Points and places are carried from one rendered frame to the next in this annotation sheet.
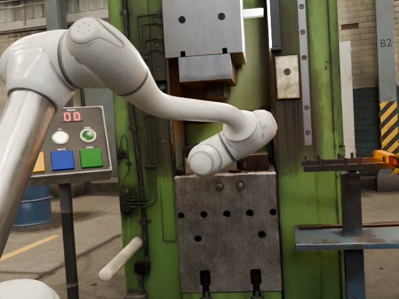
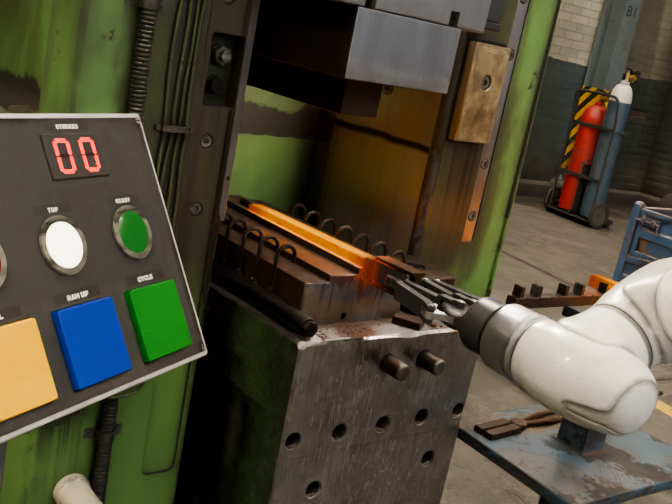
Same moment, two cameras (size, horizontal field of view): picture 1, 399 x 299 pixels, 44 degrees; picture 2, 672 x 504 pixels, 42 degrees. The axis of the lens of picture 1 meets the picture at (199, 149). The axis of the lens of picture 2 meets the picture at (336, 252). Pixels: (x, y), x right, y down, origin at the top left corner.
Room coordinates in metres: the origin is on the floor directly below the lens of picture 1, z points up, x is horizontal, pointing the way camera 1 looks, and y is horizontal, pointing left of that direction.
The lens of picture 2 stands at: (1.11, 0.92, 1.33)
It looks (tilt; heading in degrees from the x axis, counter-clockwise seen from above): 14 degrees down; 312
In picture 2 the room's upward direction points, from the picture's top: 11 degrees clockwise
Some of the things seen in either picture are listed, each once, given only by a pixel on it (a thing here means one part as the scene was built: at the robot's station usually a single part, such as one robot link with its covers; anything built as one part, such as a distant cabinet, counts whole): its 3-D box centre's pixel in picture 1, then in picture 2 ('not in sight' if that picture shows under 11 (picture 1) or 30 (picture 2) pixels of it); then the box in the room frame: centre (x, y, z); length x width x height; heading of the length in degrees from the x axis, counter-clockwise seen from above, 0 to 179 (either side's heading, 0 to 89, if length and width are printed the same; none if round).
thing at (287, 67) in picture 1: (287, 77); (479, 93); (2.00, -0.37, 1.27); 0.09 x 0.02 x 0.17; 83
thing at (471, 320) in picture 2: not in sight; (474, 319); (1.69, -0.04, 1.00); 0.09 x 0.08 x 0.07; 173
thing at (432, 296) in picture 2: not in sight; (430, 301); (1.76, -0.03, 1.00); 0.11 x 0.01 x 0.04; 178
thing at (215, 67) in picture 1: (209, 73); (316, 33); (2.11, -0.06, 1.32); 0.42 x 0.20 x 0.10; 173
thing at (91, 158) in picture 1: (91, 158); (156, 320); (1.80, 0.39, 1.01); 0.07 x 0.05 x 0.07; 108
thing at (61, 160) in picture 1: (62, 161); (90, 342); (1.77, 0.49, 1.01); 0.07 x 0.05 x 0.07; 108
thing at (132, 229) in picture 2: (88, 135); (132, 232); (1.85, 0.41, 1.09); 0.05 x 0.03 x 0.04; 83
